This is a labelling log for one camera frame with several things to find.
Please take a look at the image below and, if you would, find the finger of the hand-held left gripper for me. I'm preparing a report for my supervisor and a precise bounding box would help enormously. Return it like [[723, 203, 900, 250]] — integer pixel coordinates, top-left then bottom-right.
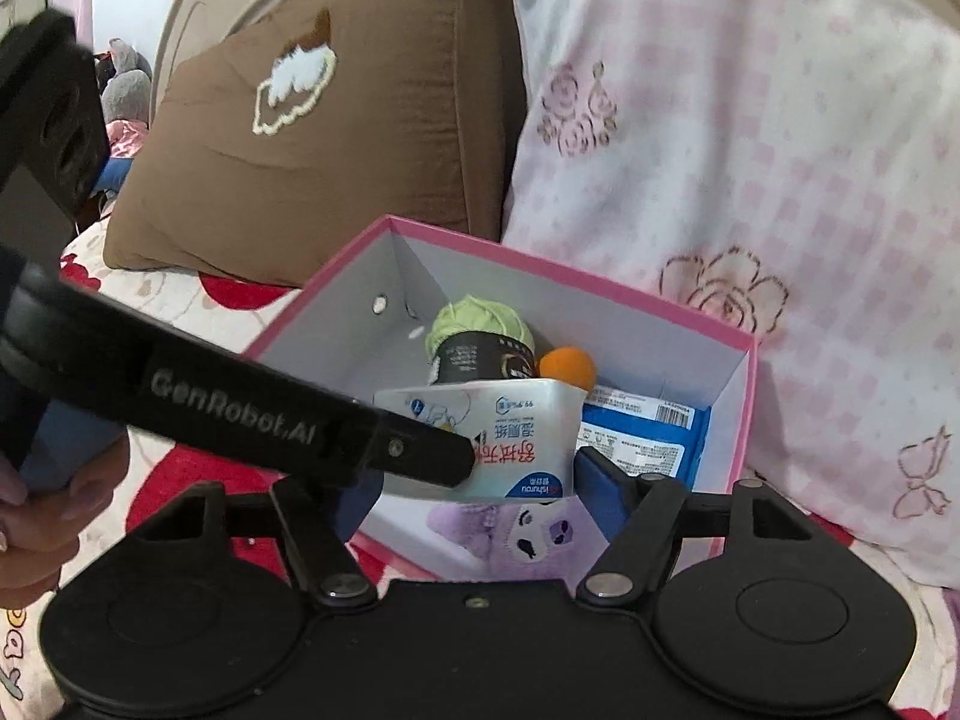
[[330, 401, 482, 489]]

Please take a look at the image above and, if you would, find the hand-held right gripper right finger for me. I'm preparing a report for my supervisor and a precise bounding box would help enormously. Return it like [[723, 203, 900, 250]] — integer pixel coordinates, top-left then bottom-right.
[[572, 448, 815, 608]]

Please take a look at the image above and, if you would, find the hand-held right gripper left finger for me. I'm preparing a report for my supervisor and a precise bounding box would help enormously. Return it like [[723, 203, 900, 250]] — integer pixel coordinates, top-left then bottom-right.
[[139, 474, 384, 609]]

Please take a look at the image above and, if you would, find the blue snack packet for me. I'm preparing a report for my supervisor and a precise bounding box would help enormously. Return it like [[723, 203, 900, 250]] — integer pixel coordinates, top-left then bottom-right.
[[576, 405, 710, 485]]

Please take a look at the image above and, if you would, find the light blue packet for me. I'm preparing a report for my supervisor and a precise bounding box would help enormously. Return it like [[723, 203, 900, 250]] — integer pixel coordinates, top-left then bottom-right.
[[585, 382, 714, 433]]

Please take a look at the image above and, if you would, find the purple plush toy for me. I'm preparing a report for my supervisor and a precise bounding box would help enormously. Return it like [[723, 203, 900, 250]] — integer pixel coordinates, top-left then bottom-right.
[[426, 499, 598, 584]]

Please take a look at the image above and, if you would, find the white wet wipes pack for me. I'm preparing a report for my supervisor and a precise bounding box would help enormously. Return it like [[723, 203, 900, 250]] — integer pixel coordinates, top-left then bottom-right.
[[373, 379, 588, 504]]

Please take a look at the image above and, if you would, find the orange makeup sponge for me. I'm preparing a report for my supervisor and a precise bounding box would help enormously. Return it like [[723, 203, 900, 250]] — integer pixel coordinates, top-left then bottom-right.
[[538, 345, 599, 394]]

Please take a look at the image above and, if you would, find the green yarn ball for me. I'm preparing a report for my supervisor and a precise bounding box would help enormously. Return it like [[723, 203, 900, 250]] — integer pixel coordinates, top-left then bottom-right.
[[424, 295, 536, 361]]

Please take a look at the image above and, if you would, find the pink cardboard box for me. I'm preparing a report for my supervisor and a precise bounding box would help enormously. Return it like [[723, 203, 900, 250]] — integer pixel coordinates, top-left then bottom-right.
[[240, 214, 761, 580]]

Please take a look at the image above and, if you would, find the person's left hand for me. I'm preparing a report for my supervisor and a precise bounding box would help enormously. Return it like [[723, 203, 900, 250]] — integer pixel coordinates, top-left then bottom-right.
[[0, 431, 133, 609]]

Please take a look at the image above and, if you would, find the pink cloth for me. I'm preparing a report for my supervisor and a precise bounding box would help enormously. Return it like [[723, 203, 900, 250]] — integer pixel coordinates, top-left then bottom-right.
[[105, 118, 152, 161]]

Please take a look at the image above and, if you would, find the brown embroidered pillow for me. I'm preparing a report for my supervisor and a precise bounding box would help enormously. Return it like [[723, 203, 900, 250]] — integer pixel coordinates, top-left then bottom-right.
[[103, 0, 527, 290]]

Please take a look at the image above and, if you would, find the grey plush toy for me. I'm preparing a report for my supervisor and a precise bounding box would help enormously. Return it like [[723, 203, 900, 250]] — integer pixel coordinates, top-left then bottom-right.
[[100, 37, 154, 125]]

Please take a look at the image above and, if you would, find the beige headboard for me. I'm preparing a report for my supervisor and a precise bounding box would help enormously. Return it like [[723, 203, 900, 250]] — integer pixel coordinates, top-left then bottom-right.
[[148, 0, 250, 121]]

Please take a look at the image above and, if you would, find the pink checkered floral blanket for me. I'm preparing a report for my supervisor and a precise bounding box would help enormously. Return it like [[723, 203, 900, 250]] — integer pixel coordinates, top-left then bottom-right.
[[501, 0, 960, 542]]

